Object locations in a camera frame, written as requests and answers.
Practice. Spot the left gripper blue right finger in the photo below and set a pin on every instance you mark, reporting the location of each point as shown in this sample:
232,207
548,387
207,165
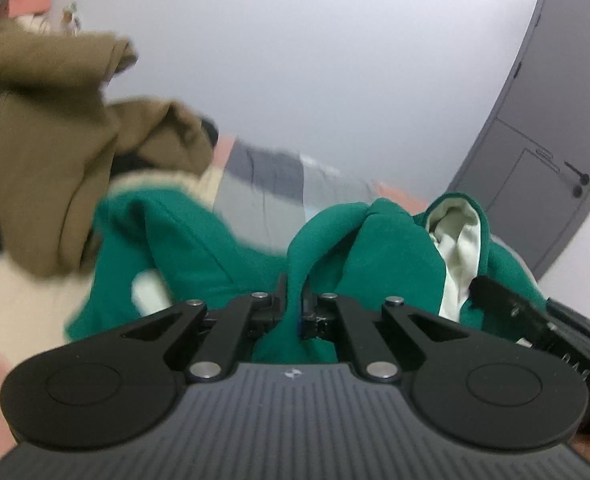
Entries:
470,386

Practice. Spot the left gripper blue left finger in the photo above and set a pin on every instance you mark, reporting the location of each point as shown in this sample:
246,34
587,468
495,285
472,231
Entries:
115,386

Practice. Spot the green hooded sweatshirt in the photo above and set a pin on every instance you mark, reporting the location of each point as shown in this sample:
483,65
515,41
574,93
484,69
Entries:
367,252

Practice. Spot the grey door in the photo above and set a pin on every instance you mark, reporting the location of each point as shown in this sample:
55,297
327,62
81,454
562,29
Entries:
541,118

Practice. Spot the brown jacket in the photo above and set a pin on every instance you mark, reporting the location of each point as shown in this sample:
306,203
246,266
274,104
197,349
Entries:
61,143

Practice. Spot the patchwork bed cover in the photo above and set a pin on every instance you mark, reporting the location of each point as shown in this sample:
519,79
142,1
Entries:
264,196

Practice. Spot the black door handle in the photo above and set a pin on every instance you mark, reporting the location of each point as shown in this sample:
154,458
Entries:
583,180

